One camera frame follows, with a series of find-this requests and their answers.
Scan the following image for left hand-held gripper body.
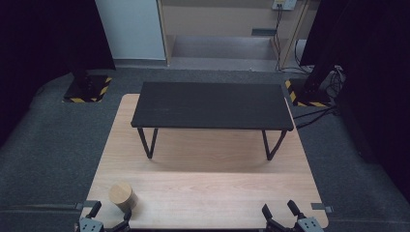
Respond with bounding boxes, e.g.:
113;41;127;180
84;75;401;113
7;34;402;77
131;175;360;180
75;217;105;232

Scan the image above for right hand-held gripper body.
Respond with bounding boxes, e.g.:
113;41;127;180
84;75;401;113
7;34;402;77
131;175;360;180
290;216;326;232

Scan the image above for round wooden cylinder block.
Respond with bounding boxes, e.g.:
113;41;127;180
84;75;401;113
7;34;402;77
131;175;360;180
107;181;139;214

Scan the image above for grey tape strip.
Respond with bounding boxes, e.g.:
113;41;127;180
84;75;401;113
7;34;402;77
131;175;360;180
310;202;335;215
73;199;99;211

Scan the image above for stand base with hazard tape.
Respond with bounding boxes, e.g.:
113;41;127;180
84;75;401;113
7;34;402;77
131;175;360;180
62;68;113;104
284;77;334;108

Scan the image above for black low shelf table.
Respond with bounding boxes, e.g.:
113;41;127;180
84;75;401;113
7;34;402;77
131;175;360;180
130;80;295;161

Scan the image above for black curtain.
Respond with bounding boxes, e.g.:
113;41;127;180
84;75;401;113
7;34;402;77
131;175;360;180
0;0;116;148
299;0;410;204

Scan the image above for grey label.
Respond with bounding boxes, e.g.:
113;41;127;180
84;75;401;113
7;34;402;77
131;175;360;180
250;28;278;37

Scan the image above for white panel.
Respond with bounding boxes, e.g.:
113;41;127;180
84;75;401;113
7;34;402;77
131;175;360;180
94;0;167;61

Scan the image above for white power strip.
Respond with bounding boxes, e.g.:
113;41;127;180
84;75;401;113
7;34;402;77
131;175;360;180
272;0;298;12

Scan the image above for bundle of black cables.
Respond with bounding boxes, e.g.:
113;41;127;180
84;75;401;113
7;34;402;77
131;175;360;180
292;66;346;131

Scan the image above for black cable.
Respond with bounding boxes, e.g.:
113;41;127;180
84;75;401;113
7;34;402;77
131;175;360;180
272;4;284;72

